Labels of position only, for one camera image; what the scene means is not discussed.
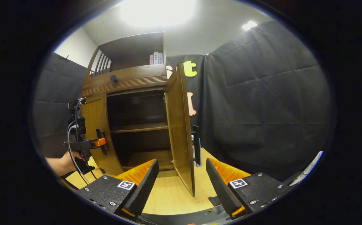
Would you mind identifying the wooden cabinet drawer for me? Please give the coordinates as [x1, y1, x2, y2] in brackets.
[82, 64, 168, 97]

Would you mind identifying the small ceiling light panel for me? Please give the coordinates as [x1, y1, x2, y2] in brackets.
[242, 20, 259, 31]

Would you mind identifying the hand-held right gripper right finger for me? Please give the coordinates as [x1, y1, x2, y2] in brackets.
[206, 157, 289, 219]

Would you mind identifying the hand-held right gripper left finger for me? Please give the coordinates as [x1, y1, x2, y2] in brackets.
[76, 158, 160, 219]

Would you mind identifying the large ceiling light panel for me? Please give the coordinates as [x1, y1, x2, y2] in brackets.
[118, 0, 197, 27]

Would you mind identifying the wooden double-door shoe cabinet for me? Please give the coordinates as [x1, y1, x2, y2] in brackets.
[81, 31, 174, 175]

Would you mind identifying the wooden cabinet door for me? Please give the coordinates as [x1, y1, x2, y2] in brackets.
[82, 92, 125, 175]
[164, 62, 202, 197]

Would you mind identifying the wooden inner cabinet shelf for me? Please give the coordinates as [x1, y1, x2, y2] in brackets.
[111, 122, 169, 134]

